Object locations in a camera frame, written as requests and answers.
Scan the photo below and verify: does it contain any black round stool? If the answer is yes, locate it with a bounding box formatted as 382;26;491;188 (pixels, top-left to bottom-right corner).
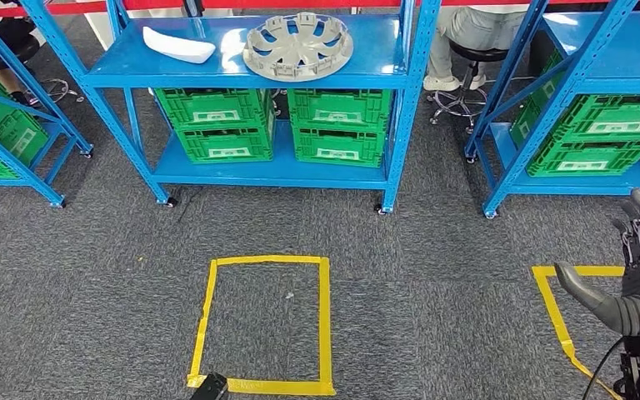
0;35;87;107
427;41;512;133

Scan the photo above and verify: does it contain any grey plastic wheel hubcap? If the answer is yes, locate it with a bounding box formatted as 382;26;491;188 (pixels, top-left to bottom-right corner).
242;12;354;83

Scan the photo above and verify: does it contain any white plastic mirror cover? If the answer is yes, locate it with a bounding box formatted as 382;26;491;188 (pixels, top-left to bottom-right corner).
142;26;218;65

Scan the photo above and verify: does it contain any person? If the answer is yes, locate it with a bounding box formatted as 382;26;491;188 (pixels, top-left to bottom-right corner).
0;0;43;107
422;5;528;93

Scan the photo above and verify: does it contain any black robot body part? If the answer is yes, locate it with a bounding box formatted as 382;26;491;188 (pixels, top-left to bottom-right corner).
188;372;230;400

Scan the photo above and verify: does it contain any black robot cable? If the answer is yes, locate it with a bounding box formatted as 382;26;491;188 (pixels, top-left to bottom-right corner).
581;337;628;400

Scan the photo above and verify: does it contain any white desk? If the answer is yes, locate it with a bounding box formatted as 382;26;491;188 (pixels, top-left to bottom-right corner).
82;9;119;51

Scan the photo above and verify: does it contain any red barrier tape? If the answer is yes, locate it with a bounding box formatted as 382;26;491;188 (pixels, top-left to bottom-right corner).
0;0;640;18

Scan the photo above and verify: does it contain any blue metal shelf rack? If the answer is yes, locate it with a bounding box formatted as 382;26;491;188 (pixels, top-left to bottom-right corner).
0;0;95;210
463;0;640;220
18;0;443;217

